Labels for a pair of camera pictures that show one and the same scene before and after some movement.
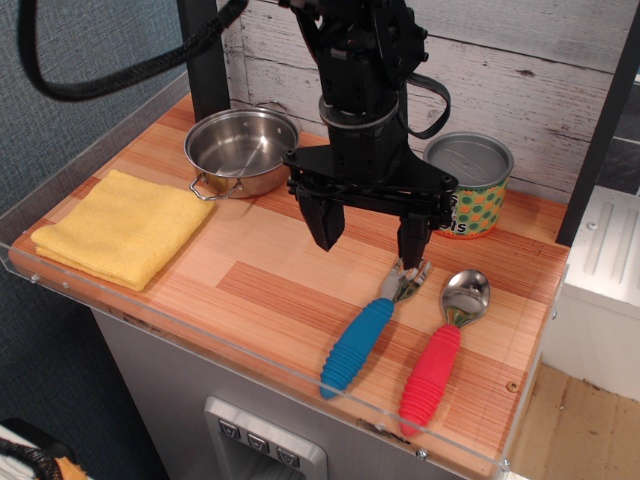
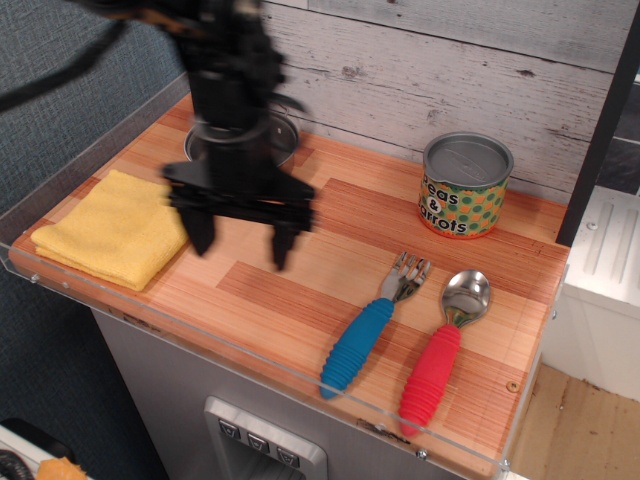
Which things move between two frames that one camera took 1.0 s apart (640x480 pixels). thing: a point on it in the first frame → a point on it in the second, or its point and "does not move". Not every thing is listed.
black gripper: x=367 y=166 → x=239 y=178
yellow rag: x=125 y=230 does not move
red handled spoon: x=464 y=298 does not move
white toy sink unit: x=594 y=334 does not move
